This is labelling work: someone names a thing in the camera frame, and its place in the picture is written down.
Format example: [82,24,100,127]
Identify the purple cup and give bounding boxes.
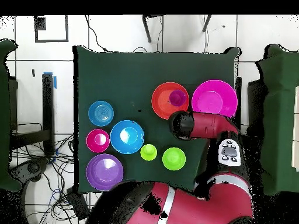
[169,89,187,107]

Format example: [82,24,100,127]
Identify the orange bowl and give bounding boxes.
[151,82,190,120]

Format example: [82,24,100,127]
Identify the large blue bowl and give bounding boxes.
[110,120,145,155]

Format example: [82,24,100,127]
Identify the green cup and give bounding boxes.
[140,143,158,162]

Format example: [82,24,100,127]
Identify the green bowl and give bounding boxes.
[162,146,187,171]

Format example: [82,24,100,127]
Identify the small blue bowl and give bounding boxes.
[88,100,114,127]

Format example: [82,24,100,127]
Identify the dark green table cloth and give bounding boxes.
[73,45,241,195]

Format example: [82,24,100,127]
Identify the small magenta bowl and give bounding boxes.
[86,128,110,153]

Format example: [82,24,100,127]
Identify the purple bowl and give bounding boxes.
[86,153,124,192]

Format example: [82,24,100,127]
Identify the large pink bowl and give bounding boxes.
[191,79,238,118]

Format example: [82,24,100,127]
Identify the black metal leg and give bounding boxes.
[142,15,165,43]
[201,15,213,33]

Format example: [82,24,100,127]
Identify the black stand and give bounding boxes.
[234,76,267,141]
[10,72,57,156]

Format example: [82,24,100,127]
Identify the black power adapter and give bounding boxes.
[66,187,91,221]

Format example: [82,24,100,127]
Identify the black office chair base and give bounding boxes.
[10,158,48,185]

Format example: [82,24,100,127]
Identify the green covered side table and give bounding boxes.
[0,38,23,192]
[255,44,299,196]

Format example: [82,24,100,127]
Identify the white boxes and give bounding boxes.
[291,86,299,172]

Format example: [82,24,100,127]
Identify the tangle of cables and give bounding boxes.
[11,134,99,224]

